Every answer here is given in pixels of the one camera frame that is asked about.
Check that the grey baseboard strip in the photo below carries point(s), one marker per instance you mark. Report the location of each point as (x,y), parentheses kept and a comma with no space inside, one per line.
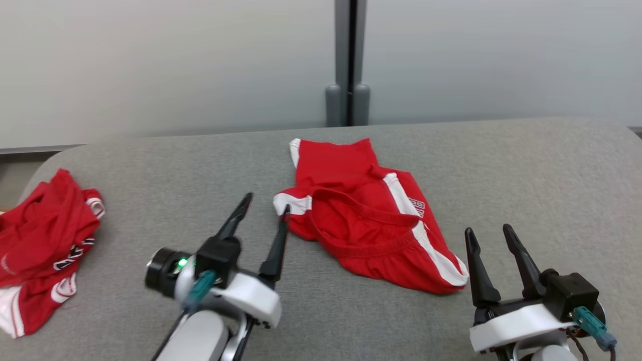
(636,129)
(35,149)

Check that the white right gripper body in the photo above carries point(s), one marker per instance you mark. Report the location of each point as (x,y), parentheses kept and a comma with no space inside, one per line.
(521,326)

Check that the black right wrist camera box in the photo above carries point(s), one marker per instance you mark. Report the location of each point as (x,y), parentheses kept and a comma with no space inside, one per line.
(572,296)

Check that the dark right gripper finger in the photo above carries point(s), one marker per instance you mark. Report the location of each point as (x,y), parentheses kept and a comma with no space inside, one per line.
(480,276)
(526,265)

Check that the grey partition post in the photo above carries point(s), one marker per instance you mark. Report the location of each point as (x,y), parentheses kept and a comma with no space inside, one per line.
(343,45)

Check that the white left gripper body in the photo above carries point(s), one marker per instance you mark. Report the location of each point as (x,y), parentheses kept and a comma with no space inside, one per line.
(251,296)

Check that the red shorts with white stripes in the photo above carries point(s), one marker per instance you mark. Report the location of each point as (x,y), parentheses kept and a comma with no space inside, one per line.
(351,210)

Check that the red Bulls basketball jersey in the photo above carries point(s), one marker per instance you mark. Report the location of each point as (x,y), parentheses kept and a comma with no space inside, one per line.
(40,235)

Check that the grey cylindrical post bumper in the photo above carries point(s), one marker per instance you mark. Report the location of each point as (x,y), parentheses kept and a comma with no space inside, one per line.
(361,106)
(332,108)

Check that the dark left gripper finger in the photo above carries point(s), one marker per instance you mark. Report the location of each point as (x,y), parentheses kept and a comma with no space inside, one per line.
(276,250)
(234,220)

